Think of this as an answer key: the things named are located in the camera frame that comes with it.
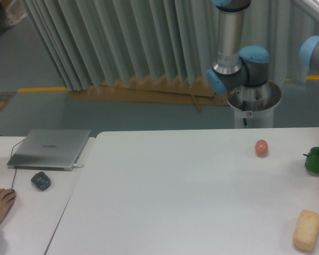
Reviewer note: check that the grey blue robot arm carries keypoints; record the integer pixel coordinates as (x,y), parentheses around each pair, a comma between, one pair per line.
(242,66)

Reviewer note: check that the white laptop cable plug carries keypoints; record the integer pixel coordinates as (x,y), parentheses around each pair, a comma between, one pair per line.
(78,166)

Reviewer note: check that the bare human hand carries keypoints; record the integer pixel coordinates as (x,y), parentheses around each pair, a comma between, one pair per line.
(7,200)

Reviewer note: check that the silver closed laptop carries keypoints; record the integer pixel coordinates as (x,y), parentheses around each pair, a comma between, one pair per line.
(50,150)

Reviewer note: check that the brown cardboard sheet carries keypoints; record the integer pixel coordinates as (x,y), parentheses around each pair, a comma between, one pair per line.
(147,90)

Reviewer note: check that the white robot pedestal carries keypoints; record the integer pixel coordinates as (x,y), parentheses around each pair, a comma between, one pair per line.
(254,107)

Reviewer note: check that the brown egg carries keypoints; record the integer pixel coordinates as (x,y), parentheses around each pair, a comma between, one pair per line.
(261,148)

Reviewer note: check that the beige bread loaf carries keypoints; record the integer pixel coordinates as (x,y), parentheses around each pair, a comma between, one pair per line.
(306,231)

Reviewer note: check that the yellow floor tape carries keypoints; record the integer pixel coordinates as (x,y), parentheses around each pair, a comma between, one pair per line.
(42,89)

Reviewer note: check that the green bell pepper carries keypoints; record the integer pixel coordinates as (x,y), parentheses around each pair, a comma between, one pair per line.
(312,161)

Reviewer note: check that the grey pleated curtain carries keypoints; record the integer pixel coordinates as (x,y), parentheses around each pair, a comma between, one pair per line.
(91,42)

